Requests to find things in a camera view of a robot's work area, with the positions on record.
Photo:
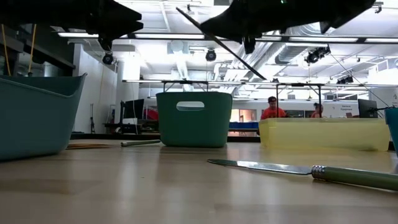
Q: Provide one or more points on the red object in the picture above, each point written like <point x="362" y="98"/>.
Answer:
<point x="151" y="114"/>

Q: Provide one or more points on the large teal plastic bin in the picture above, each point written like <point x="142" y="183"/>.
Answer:
<point x="34" y="124"/>

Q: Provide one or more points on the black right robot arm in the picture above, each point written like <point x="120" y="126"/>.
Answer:
<point x="348" y="9"/>

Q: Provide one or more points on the person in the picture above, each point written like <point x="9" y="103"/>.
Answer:
<point x="317" y="111"/>
<point x="273" y="112"/>

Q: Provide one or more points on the bronze cutlery piece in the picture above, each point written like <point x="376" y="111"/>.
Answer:
<point x="90" y="146"/>

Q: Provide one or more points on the yellow translucent plastic tray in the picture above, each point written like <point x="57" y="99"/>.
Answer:
<point x="323" y="135"/>

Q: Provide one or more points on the thin dark tripod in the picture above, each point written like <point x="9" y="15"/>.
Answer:
<point x="92" y="124"/>

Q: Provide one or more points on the green plastic bin with slot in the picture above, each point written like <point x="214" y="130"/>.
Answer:
<point x="194" y="130"/>

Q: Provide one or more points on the black computer monitor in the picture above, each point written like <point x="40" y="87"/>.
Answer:
<point x="133" y="109"/>
<point x="367" y="109"/>

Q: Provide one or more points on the black ceiling spot lamp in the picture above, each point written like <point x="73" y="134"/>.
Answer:
<point x="108" y="59"/>
<point x="211" y="55"/>

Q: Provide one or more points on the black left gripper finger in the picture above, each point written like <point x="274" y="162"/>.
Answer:
<point x="124" y="28"/>
<point x="124" y="11"/>

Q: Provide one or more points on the dark desk with equipment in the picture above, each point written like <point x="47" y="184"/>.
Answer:
<point x="130" y="129"/>

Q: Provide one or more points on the black workstation frame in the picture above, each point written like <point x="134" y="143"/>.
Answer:
<point x="298" y="84"/>
<point x="186" y="82"/>

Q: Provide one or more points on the black ceiling lamp cluster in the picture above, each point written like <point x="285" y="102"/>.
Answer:
<point x="345" y="80"/>
<point x="317" y="55"/>

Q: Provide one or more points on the blue rectangular plastic bin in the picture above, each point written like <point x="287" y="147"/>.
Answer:
<point x="393" y="130"/>

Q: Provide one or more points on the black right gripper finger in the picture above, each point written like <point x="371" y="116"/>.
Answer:
<point x="239" y="21"/>

